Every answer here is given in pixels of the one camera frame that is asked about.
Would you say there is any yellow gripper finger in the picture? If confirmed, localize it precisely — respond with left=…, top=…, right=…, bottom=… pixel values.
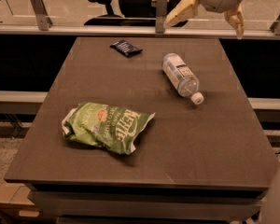
left=163, top=0, right=200, bottom=28
left=224, top=5, right=245, bottom=39

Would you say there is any clear plastic water bottle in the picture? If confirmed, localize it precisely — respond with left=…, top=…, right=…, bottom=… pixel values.
left=161, top=53, right=204, bottom=105

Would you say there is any black office chair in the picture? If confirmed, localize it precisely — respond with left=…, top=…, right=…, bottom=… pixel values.
left=83, top=0, right=193, bottom=28

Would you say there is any dark blue snack packet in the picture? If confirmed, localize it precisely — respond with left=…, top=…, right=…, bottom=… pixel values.
left=111, top=40, right=143, bottom=58

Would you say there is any glass partition panel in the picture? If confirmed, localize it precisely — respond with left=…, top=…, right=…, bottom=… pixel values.
left=0, top=0, right=280, bottom=33

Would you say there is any green chips bag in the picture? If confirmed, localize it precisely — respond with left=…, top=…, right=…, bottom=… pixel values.
left=62, top=103, right=155, bottom=155

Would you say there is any cardboard box under table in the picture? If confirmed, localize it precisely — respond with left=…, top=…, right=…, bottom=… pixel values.
left=0, top=182, right=59, bottom=224

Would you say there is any left metal glass bracket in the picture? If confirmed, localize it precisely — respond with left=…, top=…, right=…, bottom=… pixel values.
left=30, top=0, right=52, bottom=31

